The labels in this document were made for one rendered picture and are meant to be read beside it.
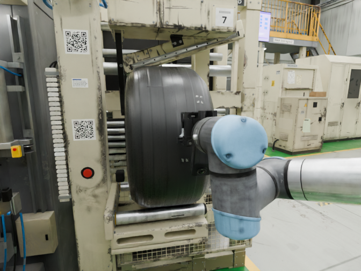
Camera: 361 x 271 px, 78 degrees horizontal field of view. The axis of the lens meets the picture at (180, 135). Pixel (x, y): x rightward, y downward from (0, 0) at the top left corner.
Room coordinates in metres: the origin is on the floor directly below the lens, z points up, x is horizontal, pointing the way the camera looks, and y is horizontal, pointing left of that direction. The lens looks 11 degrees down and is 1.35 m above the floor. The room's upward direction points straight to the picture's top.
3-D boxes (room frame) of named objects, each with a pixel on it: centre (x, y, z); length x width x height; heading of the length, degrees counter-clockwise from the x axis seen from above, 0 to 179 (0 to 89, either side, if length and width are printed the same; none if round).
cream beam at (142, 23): (1.22, 0.04, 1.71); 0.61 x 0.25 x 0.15; 102
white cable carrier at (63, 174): (0.79, 0.43, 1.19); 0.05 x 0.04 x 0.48; 12
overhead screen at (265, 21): (4.61, -1.48, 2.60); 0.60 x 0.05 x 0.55; 110
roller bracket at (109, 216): (0.87, 0.28, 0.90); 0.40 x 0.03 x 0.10; 12
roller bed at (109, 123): (1.23, 0.40, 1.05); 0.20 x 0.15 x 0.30; 102
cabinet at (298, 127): (5.05, -2.75, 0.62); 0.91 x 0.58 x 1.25; 110
